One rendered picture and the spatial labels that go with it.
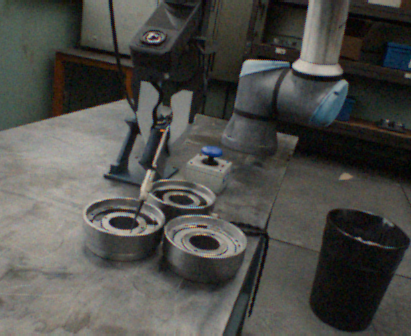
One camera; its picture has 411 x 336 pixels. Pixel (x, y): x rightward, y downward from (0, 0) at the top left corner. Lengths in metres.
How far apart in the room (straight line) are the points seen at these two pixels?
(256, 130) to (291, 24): 3.55
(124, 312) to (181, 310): 0.06
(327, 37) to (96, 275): 0.69
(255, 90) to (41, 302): 0.73
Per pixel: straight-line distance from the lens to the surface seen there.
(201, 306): 0.47
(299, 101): 0.97
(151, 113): 0.52
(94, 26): 2.99
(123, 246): 0.50
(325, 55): 0.95
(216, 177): 0.73
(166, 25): 0.45
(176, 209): 0.58
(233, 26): 4.38
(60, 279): 0.49
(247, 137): 1.03
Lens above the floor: 1.09
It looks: 19 degrees down
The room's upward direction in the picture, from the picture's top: 10 degrees clockwise
